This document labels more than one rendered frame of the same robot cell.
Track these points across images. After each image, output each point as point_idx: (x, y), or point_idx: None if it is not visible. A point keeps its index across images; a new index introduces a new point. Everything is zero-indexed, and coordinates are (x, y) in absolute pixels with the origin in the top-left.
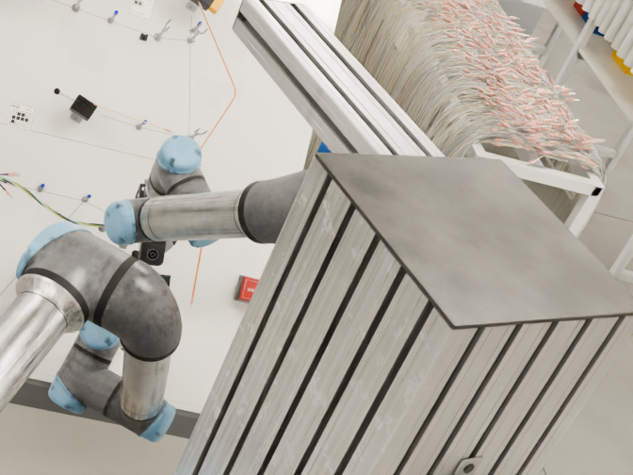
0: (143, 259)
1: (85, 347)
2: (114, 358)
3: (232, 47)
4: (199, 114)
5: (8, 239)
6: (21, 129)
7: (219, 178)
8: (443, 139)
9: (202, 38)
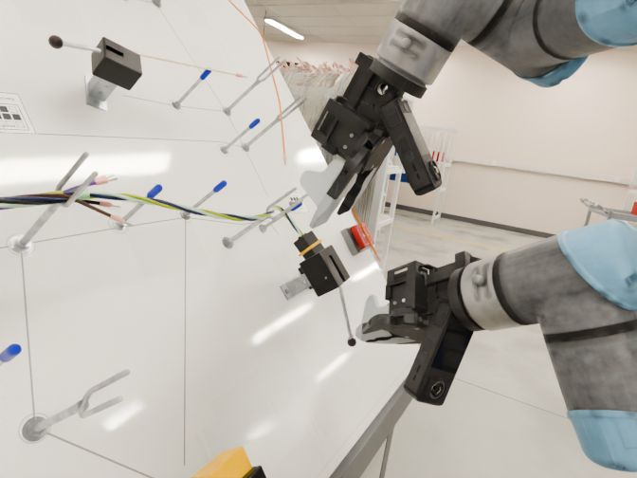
0: (433, 181)
1: (631, 316)
2: (339, 388)
3: (194, 14)
4: (216, 84)
5: (130, 332)
6: (17, 135)
7: (271, 147)
8: (322, 101)
9: (164, 2)
